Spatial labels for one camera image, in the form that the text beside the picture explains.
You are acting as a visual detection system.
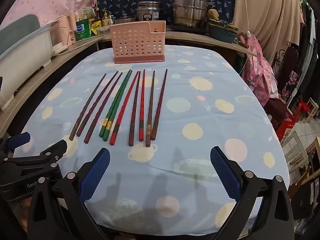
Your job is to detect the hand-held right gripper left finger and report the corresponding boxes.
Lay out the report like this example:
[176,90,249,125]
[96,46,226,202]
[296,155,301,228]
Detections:
[27,147,111,240]

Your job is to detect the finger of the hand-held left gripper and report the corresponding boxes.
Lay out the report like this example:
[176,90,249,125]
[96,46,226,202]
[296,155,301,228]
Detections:
[0,132,31,161]
[40,139,68,165]

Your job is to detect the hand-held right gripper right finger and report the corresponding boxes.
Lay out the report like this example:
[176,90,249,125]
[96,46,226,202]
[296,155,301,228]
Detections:
[210,146,294,240]

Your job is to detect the dark brown chopstick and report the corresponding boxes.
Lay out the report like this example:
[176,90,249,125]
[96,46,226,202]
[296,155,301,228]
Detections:
[69,73,107,141]
[145,70,156,148]

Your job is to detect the maroon chopstick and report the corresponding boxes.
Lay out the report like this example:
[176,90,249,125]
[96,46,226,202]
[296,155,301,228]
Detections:
[84,72,123,144]
[128,71,141,147]
[76,70,119,137]
[151,68,168,141]

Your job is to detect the green chopstick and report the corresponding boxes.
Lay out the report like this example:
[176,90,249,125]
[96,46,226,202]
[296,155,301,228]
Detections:
[102,70,133,142]
[99,69,131,137]

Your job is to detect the red chopstick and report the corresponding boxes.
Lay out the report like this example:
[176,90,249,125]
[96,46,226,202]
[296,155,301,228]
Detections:
[109,71,139,146]
[139,69,146,142]

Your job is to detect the pink perforated utensil holder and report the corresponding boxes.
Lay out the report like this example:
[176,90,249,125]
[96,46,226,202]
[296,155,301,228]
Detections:
[110,20,166,64]

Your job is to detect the blue planet-print tablecloth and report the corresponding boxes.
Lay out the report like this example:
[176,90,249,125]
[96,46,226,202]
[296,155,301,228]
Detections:
[7,45,290,234]

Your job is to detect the red plastic stool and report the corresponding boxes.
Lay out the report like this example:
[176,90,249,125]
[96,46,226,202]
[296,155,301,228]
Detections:
[275,100,309,145]

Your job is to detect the white plastic tub blue lid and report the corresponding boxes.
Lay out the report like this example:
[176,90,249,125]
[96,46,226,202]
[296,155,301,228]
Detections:
[0,14,54,110]

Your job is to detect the pink floral garment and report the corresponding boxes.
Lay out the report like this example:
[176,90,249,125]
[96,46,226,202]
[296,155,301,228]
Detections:
[241,34,279,108]

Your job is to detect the small wooden stool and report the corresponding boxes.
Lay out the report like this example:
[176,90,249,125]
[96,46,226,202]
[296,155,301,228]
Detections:
[306,97,320,123]

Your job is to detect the green canister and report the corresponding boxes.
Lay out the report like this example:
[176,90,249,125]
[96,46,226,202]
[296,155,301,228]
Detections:
[75,19,91,42]

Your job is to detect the pink electric kettle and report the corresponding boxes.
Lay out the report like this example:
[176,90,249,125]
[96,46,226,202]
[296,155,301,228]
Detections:
[59,15,77,43]

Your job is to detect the dark metal chair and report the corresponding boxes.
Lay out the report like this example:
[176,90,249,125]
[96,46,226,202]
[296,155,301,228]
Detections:
[274,46,300,98]

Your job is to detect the clear food container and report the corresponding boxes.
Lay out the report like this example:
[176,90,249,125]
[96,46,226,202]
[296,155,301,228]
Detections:
[96,25,112,36]

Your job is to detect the yellow packet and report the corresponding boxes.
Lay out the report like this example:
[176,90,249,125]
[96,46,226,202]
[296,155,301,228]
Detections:
[90,20,103,35]

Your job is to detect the blue basin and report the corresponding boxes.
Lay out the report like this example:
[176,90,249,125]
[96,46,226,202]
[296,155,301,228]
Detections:
[209,24,239,43]

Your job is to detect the white carton box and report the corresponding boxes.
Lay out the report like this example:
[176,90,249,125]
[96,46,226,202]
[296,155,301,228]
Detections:
[76,6,95,20]

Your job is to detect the pink dotted cloth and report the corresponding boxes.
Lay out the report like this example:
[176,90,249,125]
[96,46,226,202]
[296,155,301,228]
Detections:
[5,0,105,28]

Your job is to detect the hanging dark clothes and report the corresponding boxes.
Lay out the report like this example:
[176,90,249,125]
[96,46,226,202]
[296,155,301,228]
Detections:
[297,0,320,98]

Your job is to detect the brown lumpy root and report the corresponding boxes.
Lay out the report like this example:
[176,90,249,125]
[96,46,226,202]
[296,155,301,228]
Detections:
[207,9,219,22]

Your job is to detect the navy floral cloth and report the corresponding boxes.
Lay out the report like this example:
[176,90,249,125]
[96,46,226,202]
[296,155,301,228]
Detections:
[96,0,237,26]

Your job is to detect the steel rice cooker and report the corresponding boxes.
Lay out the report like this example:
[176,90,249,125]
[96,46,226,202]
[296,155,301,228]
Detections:
[136,1,162,22]

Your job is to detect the beige curtain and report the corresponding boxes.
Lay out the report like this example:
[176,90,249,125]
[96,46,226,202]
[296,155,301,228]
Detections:
[216,0,304,65]

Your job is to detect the large steel steamer pot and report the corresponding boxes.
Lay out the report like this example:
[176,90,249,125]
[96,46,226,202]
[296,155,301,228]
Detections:
[172,0,215,28]

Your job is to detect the white cord with switch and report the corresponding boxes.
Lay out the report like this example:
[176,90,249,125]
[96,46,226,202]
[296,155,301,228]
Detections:
[244,0,252,38]

